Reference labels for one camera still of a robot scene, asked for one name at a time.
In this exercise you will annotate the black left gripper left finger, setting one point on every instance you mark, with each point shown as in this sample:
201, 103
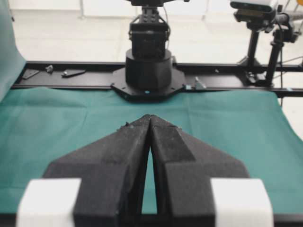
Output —
112, 172

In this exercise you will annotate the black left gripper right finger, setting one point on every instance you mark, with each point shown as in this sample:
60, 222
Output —
183, 167

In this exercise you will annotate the green table cloth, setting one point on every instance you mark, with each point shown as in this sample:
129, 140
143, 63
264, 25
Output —
40, 124

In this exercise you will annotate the flat black metal bar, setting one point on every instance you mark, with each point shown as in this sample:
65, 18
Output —
68, 73

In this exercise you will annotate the black flat plate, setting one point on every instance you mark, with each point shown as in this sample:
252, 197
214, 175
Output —
29, 73

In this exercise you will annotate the green backdrop curtain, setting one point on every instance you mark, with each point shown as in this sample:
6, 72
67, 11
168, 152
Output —
11, 61

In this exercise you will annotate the silver corner bracket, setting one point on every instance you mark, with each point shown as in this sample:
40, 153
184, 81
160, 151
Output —
199, 85

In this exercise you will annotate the small metal bracket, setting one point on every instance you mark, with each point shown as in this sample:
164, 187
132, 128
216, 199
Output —
49, 69

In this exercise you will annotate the black camera stand post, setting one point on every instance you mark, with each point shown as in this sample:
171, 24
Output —
249, 60

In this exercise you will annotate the black aluminium frame rail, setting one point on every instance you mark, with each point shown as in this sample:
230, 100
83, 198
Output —
109, 75

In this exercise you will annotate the silver camera on stand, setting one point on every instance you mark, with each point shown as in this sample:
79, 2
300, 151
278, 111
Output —
258, 14

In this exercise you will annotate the black clamp stand post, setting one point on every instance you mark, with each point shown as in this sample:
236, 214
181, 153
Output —
285, 33

